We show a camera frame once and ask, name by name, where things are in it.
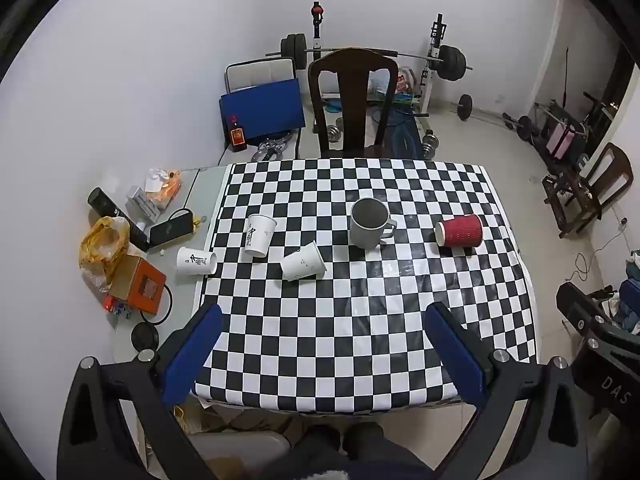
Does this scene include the white barbell rack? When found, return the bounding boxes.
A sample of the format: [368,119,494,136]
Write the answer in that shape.
[310,2,448,116]

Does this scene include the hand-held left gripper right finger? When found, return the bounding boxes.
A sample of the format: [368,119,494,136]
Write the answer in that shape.
[425,302,588,480]

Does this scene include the brown wooden armchair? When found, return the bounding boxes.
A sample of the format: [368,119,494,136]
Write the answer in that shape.
[542,142,634,239]

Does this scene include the long barbell with black plates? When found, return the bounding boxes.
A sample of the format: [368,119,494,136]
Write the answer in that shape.
[265,34,473,83]

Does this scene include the dark bottle with red label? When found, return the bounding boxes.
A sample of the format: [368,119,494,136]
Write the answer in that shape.
[228,115,248,153]

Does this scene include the blue weight bench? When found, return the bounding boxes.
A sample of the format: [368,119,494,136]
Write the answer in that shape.
[387,110,426,161]

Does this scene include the white folded panel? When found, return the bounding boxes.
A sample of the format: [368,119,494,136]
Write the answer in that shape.
[224,57,297,93]

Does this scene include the grey small box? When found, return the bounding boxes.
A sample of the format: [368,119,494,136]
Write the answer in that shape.
[126,186,161,223]

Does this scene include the short barbell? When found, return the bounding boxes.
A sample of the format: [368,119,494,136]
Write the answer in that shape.
[456,94,536,142]

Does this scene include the blue board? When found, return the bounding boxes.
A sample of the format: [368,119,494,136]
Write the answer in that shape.
[218,79,306,147]

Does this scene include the black phone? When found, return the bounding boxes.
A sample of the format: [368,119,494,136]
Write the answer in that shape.
[149,209,196,247]

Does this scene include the black remote control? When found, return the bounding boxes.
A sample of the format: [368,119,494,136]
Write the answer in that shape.
[115,212,151,253]

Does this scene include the white printed paper cup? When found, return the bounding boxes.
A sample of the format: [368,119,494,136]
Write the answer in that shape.
[280,240,327,282]
[243,213,277,259]
[176,246,218,276]

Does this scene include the black floor cable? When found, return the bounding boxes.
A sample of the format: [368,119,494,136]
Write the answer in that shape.
[565,217,628,281]

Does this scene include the dark wooden chair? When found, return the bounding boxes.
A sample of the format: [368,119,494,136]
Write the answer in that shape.
[307,47,400,159]

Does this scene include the black cable loop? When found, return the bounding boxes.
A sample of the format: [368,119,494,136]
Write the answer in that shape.
[139,282,174,325]

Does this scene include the grey plastic bin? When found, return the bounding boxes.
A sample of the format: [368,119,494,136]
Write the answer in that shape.
[190,430,296,480]

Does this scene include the orange cardboard box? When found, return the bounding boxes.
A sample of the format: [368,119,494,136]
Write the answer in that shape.
[107,255,167,316]

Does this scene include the orange plastic bag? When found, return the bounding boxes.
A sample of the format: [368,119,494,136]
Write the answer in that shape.
[79,216,132,297]

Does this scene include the black cylinder speaker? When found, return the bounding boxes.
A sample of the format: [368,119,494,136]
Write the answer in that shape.
[87,187,121,218]

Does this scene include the grey metal mug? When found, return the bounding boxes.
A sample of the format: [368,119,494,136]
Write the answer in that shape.
[348,198,398,250]

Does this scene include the silver weight plates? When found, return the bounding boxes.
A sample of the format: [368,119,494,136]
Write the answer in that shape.
[251,132,292,162]

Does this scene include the pile of clothes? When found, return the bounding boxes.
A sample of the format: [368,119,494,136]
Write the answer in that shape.
[600,250,640,336]

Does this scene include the black exercise machine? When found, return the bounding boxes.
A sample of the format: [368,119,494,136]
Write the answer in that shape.
[532,92,621,161]

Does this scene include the person's legs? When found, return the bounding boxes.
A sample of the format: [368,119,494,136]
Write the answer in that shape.
[295,421,436,480]

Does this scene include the black white checkered tablecloth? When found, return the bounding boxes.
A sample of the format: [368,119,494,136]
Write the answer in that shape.
[194,157,540,416]

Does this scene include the small red blue packet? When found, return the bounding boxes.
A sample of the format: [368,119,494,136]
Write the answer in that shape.
[102,295,133,318]

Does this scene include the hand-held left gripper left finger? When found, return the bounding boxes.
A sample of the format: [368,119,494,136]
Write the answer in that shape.
[56,302,223,480]

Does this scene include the black round lid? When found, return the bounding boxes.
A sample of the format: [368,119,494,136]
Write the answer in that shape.
[131,322,160,351]

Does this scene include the red ribbed paper cup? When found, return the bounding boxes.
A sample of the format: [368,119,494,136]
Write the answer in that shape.
[434,214,484,248]

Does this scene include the pink bag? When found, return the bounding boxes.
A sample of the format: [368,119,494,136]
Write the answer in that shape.
[545,122,578,158]

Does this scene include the orange tissue pack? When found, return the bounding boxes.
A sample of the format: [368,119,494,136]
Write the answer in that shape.
[145,167,182,209]

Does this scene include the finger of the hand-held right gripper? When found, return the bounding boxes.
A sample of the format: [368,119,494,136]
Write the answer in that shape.
[556,282,618,333]

